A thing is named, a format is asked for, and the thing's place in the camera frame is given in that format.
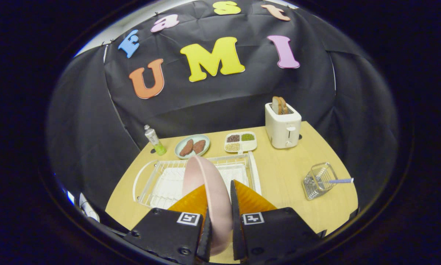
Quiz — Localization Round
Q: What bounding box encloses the pale green plate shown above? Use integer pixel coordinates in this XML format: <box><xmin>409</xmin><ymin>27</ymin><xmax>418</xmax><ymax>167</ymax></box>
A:
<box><xmin>174</xmin><ymin>134</ymin><xmax>211</xmax><ymax>159</ymax></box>

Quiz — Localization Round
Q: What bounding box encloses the pink plate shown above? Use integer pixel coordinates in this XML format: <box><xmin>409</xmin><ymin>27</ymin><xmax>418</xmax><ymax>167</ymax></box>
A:
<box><xmin>182</xmin><ymin>155</ymin><xmax>234</xmax><ymax>256</ymax></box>

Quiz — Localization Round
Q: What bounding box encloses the small metal wire basket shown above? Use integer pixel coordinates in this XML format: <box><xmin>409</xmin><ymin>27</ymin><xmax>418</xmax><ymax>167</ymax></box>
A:
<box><xmin>303</xmin><ymin>162</ymin><xmax>338</xmax><ymax>201</ymax></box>

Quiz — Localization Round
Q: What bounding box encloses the white divided grain tray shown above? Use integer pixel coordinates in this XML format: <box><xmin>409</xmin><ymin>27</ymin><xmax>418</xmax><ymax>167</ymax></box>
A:
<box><xmin>224</xmin><ymin>131</ymin><xmax>258</xmax><ymax>154</ymax></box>

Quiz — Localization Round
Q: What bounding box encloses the white side table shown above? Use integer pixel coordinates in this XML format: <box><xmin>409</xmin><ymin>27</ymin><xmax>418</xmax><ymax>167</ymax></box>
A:
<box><xmin>78</xmin><ymin>192</ymin><xmax>100</xmax><ymax>223</ymax></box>

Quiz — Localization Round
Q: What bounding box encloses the white toaster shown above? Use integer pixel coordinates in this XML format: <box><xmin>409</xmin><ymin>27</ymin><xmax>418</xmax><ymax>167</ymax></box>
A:
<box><xmin>265</xmin><ymin>102</ymin><xmax>302</xmax><ymax>149</ymax></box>

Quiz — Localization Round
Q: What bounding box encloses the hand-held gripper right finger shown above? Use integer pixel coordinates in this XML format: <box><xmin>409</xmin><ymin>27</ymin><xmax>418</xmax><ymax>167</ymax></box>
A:
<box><xmin>230</xmin><ymin>179</ymin><xmax>327</xmax><ymax>264</ymax></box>

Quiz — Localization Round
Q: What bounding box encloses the white wire dish rack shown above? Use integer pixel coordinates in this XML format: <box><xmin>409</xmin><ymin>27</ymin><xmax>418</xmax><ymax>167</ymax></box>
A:
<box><xmin>133</xmin><ymin>151</ymin><xmax>262</xmax><ymax>209</ymax></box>

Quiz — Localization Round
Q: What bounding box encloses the clear bottle with green liquid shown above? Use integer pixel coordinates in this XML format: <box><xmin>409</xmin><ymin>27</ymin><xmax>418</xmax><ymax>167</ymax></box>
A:
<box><xmin>144</xmin><ymin>124</ymin><xmax>167</xmax><ymax>156</ymax></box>

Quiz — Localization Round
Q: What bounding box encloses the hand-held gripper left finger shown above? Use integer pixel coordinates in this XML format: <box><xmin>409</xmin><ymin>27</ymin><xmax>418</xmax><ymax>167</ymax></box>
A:
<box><xmin>122</xmin><ymin>184</ymin><xmax>213</xmax><ymax>265</ymax></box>

